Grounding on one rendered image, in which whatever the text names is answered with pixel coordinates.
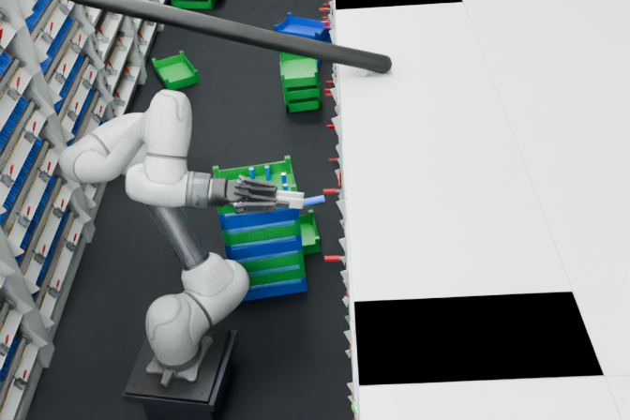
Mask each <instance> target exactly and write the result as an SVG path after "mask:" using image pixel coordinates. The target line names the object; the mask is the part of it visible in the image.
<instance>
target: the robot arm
mask: <svg viewBox="0 0 630 420"><path fill-rule="evenodd" d="M191 130H192V110H191V106H190V102H189V99H188V98H187V97H186V95H185V94H183V93H181V92H177V91H173V90H165V89H164V90H161V91H160V92H158V93H157V94H156V95H155V96H154V98H153V99H152V101H151V104H150V108H148V110H147V111H146V112H145V113H142V112H135V113H129V114H125V115H122V116H118V117H115V118H114V119H112V120H110V121H109V122H107V123H105V124H103V125H101V126H100V127H97V128H96V129H95V130H94V131H92V132H91V133H89V134H88V135H86V136H85V137H83V138H82V139H80V140H79V141H77V142H75V143H74V144H73V145H72V146H70V147H68V148H66V149H65V150H64V151H63V152H62V153H61V155H60V157H59V166H60V168H61V170H62V172H63V173H64V175H65V176H66V177H67V178H68V179H70V180H72V181H74V182H77V183H81V184H95V183H101V182H108V181H112V180H113V179H115V178H116V177H118V176H119V175H120V174H122V175H124V176H126V193H127V195H128V196H129V198H130V199H132V200H134V201H136V202H139V203H143V204H144V206H145V207H146V209H147V211H148V212H149V214H150V216H151V217H152V219H153V220H154V221H155V223H156V224H157V227H158V228H159V230H160V231H161V233H162V235H163V236H164V238H165V240H166V241H167V243H168V244H169V246H170V248H171V249H172V252H173V253H174V255H175V256H176V258H177V260H178V261H179V262H180V264H181V265H182V267H183V272H182V277H181V279H182V281H183V285H184V289H185V290H184V291H183V292H182V293H179V294H167V295H163V296H161V297H159V298H158V299H157V300H155V301H154V302H153V303H152V304H151V306H150V307H149V309H148V311H147V314H146V320H145V327H146V333H147V337H148V340H149V343H150V345H151V348H152V350H153V352H154V353H155V356H154V358H153V360H152V362H151V363H150V364H149V365H148V367H147V368H146V371H147V373H148V374H150V375H153V374H159V375H163V376H162V380H161V385H162V386H163V387H169V385H170V384H171V382H172V381H173V379H174V378H177V379H182V380H186V381H188V382H189V383H195V382H196V381H197V378H198V372H199V369H200V367H201V365H202V362H203V359H204V357H205V355H206V353H207V350H208V348H209V347H210V346H211V345H212V343H213V339H212V338H211V337H209V336H206V337H204V335H205V334H206V332H207V331H208V330H209V329H210V328H211V327H212V326H213V325H215V324H216V323H219V322H220V321H221V320H223V319H224V318H225V317H226V316H228V315H229V314H230V313H231V312H232V311H233V310H234V309H235V308H236V307H237V306H238V305H239V304H240V303H241V302H242V300H243V299H244V297H245V296H246V294H247V292H248V289H249V282H250V280H249V276H248V272H247V271H246V269H245V268H244V267H243V266H242V265H241V264H239V263H238V262H236V261H233V260H223V259H222V258H221V257H220V256H219V255H217V254H215V253H212V252H208V251H207V249H206V247H205V246H204V244H203V242H202V240H201V238H200V237H199V235H198V234H197V233H196V231H195V229H194V228H193V226H192V224H191V223H190V221H189V219H188V217H187V215H186V214H185V212H184V210H183V209H182V207H181V206H188V207H200V208H207V206H208V204H209V203H210V205H211V206H217V207H224V205H225V204H227V205H229V206H233V208H234V209H235V214H242V213H272V212H274V210H276V208H277V207H282V208H297V209H303V205H304V193H302V192H292V191H288V190H279V189H278V187H277V186H276V185H275V184H273V183H268V182H264V181H260V180H255V179H250V178H247V177H245V176H243V175H239V179H238V180H237V181H231V182H228V180H227V178H222V177H214V178H213V179H211V174H210V173H204V172H189V171H188V166H187V159H188V149H189V146H190V140H191Z"/></svg>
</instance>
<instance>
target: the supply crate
mask: <svg viewBox="0 0 630 420"><path fill-rule="evenodd" d="M266 165H268V166H269V169H270V176H271V180H270V181H267V180H266V176H265V169H264V166H266ZM251 167H252V168H253V169H254V174H255V180H260V181H264V182H268V183H273V184H275V185H276V186H277V189H279V190H283V187H282V182H281V174H282V173H286V181H287V184H288V190H289V191H292V192H297V190H296V184H295V182H294V178H293V169H292V165H291V158H290V156H285V161H280V162H274V163H267V164H261V165H254V166H247V167H241V168H234V169H228V170H221V171H219V170H218V166H213V171H214V177H222V178H227V180H228V182H231V181H236V180H237V179H239V175H243V176H245V177H247V178H250V175H249V168H251ZM217 212H218V214H219V215H223V214H230V213H235V209H234V208H233V206H229V205H227V204H225V205H224V207H217Z"/></svg>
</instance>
